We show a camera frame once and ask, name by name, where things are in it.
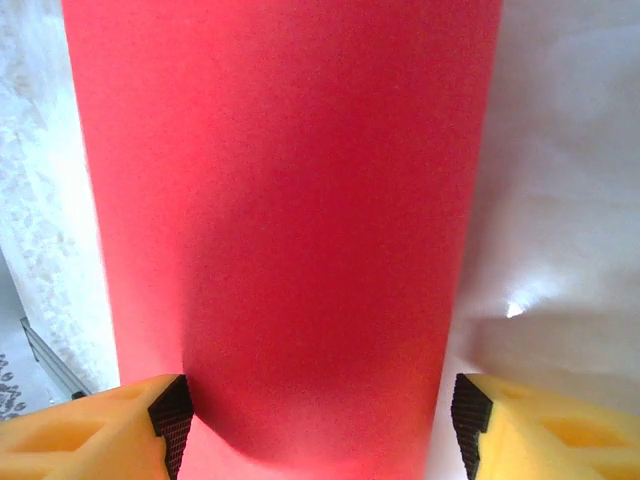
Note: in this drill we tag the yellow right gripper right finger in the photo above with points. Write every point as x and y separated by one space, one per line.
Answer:
560 440

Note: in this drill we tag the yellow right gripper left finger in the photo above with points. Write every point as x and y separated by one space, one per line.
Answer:
85 440

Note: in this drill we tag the aluminium side rail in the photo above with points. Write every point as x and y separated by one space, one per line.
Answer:
55 357

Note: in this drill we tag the red cloth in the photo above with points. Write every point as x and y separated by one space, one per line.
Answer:
280 200

